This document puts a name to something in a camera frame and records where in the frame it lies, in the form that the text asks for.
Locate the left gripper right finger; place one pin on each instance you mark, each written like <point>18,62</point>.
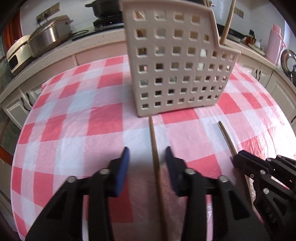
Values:
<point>233,217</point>

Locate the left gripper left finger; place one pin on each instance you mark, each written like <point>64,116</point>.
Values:
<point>61,218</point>

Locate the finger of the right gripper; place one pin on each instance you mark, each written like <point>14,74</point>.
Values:
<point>250,165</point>
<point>285,161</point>

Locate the brown wooden chopstick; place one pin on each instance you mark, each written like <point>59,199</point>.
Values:
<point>233,151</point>
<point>228,23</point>
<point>155,157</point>

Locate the white kitchen counter cabinets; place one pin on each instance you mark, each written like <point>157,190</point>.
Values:
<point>26,86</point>

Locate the round metal lid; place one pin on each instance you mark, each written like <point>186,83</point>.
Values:
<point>287,61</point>

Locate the red white checkered tablecloth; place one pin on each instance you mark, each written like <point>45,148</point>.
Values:
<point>85,116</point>

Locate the white spoon in basket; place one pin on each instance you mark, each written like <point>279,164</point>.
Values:
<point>202,58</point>

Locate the pink thermos bottle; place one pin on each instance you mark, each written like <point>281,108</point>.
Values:
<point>275,45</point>

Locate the tray with condiment jars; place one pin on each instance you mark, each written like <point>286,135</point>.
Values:
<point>251,42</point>

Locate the white perforated utensil basket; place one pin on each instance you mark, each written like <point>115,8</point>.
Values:
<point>164,40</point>

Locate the cream toaster oven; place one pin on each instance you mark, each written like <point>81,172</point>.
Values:
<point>19,55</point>

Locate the stainless steel rice cooker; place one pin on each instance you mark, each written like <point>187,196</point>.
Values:
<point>49,35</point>

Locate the red framed glass door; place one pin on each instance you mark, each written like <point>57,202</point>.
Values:
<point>9,131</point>

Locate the black gas stove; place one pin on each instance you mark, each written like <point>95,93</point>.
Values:
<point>99,26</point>

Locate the black cast iron pot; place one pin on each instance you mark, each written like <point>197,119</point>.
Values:
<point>104,8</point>

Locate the wall socket right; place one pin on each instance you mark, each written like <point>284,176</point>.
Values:
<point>239,12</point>

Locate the wall power outlet strip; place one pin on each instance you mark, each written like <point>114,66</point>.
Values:
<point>48,12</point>

